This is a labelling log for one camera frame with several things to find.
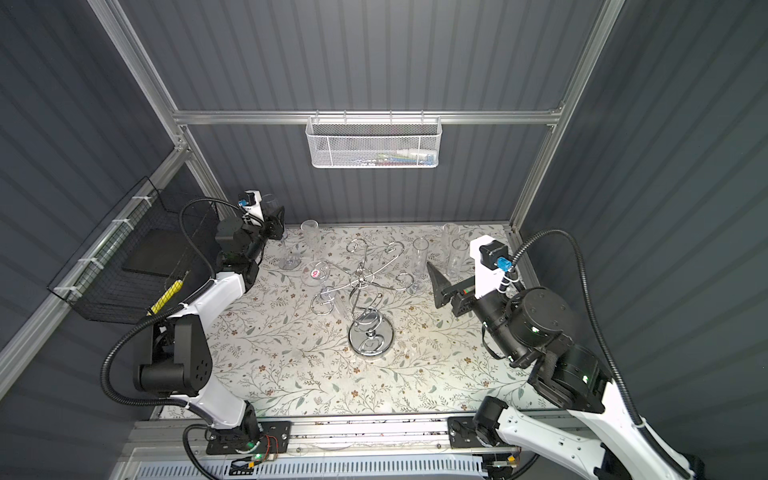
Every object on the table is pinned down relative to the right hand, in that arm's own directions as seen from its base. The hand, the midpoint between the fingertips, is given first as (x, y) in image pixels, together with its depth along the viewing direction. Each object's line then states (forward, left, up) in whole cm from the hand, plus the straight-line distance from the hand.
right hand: (457, 258), depth 52 cm
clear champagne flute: (+33, +39, -26) cm, 57 cm away
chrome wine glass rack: (+5, +19, -43) cm, 47 cm away
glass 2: (+23, +3, -43) cm, 49 cm away
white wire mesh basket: (+82, +20, -24) cm, 88 cm away
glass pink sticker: (+7, +30, -14) cm, 33 cm away
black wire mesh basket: (+2, +76, -10) cm, 76 cm away
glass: (+27, +46, -33) cm, 63 cm away
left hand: (+31, +46, -14) cm, 57 cm away
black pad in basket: (+15, +70, -15) cm, 73 cm away
